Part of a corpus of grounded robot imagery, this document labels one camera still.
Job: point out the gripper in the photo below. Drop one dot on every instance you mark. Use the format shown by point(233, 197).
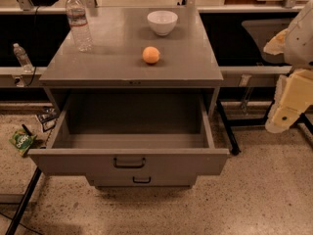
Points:
point(300, 43)

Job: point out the grey top drawer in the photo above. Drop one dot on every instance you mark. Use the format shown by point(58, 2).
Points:
point(101, 134)

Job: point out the grey drawer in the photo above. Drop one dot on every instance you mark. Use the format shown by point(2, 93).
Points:
point(142, 181)
point(101, 134)

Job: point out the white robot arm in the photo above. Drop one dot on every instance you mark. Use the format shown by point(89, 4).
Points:
point(296, 41)

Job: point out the grey metal drawer cabinet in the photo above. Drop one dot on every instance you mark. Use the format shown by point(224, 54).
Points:
point(115, 66)

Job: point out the grey bottom drawer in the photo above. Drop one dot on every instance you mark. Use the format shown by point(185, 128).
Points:
point(142, 181)

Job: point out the black chair with stand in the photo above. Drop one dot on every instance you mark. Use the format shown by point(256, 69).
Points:
point(261, 31)

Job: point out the orange fruit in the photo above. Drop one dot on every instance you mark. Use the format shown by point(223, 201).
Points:
point(151, 55)

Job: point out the white ceramic bowl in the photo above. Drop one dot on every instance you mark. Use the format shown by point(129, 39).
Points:
point(162, 22)

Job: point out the large clear water bottle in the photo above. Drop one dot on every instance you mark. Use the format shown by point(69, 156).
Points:
point(79, 27)

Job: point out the dark snack packet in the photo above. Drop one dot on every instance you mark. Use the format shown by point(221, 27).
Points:
point(47, 118)

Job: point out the small clear water bottle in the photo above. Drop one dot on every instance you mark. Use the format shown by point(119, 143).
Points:
point(23, 58)

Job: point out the green snack bag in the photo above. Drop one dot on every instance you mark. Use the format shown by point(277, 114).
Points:
point(22, 141)

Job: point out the black pole on floor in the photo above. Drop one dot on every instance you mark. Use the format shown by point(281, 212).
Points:
point(23, 203)

